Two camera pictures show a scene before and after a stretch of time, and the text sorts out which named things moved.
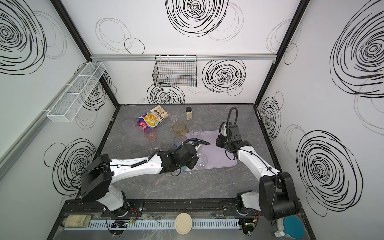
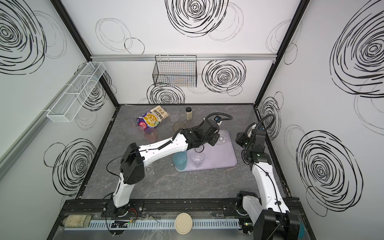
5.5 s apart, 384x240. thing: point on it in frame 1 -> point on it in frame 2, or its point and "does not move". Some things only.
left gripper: (193, 159) -> (212, 137)
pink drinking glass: (150, 134) does not move
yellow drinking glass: (179, 128) does not move
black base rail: (289, 209) does not move
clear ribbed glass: (173, 113) does not move
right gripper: (223, 142) -> (242, 140)
